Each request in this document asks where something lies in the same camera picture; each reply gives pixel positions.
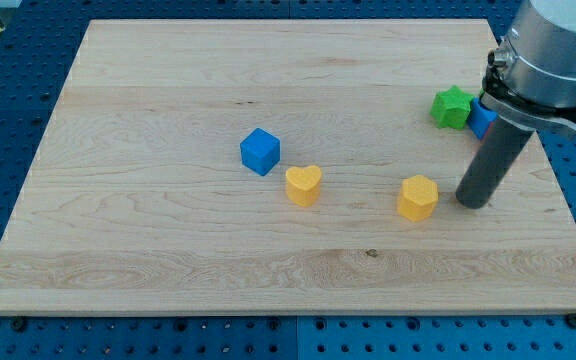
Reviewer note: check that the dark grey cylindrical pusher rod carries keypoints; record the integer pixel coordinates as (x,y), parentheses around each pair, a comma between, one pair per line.
(497,153)

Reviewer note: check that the yellow hexagon block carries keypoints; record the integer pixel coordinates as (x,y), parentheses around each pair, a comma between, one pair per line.
(417,198)

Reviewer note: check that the yellow heart block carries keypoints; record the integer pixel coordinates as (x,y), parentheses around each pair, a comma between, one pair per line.
(303,184)

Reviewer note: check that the green star block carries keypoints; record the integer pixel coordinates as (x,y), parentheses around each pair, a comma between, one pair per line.
(451,108)

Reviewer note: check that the blue block behind rod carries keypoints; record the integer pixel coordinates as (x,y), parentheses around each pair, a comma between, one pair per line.
(480,119)

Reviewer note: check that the light wooden board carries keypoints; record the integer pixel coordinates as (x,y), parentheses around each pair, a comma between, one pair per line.
(137,202)

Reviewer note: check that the blue cube block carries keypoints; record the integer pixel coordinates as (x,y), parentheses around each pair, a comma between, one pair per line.
(260,151)

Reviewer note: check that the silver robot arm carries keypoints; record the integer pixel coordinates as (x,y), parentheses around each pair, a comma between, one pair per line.
(530,83)

